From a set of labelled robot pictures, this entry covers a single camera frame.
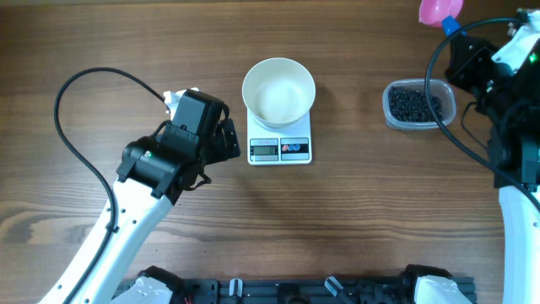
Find pink scoop with blue handle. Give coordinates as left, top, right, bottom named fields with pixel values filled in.
left=418, top=0, right=463, bottom=36

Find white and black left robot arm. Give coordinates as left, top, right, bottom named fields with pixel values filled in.
left=42, top=89, right=240, bottom=303

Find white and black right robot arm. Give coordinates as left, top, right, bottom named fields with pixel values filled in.
left=419, top=7, right=539, bottom=303

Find white digital kitchen scale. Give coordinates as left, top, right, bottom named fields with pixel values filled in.
left=247, top=113, right=312, bottom=166

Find white bowl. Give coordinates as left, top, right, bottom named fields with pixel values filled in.
left=241, top=57, right=316, bottom=128

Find black beans in container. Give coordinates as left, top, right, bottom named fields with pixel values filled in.
left=387, top=86, right=442, bottom=122

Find clear plastic container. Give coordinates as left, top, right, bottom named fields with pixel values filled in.
left=382, top=79, right=456, bottom=131

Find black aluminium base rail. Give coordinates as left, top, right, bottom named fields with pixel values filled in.
left=113, top=276, right=478, bottom=304

